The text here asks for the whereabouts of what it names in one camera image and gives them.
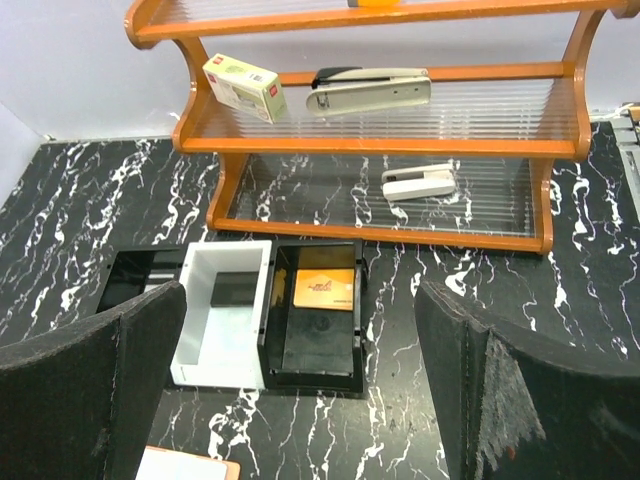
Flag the orange wooden shelf rack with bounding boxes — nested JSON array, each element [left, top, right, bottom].
[[124, 1, 639, 254]]

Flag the white hole punch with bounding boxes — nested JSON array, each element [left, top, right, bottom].
[[381, 163, 456, 202]]

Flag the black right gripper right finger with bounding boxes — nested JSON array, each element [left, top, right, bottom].
[[414, 281, 639, 479]]

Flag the white staples box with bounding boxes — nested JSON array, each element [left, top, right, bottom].
[[202, 53, 287, 124]]

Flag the grey black stapler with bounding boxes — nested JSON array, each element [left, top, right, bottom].
[[306, 67, 431, 118]]

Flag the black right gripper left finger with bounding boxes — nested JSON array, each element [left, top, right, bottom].
[[1, 281, 187, 479]]

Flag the black white organizer tray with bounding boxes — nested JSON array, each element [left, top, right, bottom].
[[93, 240, 367, 397]]

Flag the grey card in tray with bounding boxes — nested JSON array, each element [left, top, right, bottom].
[[146, 266, 181, 284]]

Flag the pink leather card holder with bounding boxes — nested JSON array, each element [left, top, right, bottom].
[[135, 446, 241, 480]]

